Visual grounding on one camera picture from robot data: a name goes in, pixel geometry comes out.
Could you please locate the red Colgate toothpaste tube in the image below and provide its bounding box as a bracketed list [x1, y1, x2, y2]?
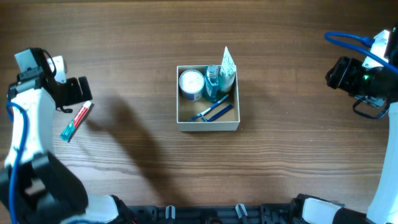
[60, 101, 92, 142]

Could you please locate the white cotton swab jar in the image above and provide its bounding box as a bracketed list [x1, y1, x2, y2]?
[178, 70, 205, 101]

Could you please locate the blue white toothbrush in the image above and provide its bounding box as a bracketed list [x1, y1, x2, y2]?
[188, 94, 229, 122]

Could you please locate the white lotion tube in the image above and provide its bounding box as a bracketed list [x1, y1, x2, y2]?
[219, 47, 237, 93]

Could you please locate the blue disposable razor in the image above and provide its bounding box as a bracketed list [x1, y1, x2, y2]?
[201, 105, 233, 123]

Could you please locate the blue mouthwash bottle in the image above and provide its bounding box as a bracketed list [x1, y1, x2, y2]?
[204, 65, 220, 103]

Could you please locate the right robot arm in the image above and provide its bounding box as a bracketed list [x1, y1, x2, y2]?
[205, 58, 388, 211]

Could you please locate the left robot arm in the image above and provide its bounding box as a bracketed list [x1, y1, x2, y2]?
[1, 77, 122, 223]

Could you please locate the white cardboard box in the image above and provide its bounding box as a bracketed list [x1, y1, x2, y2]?
[175, 65, 241, 132]

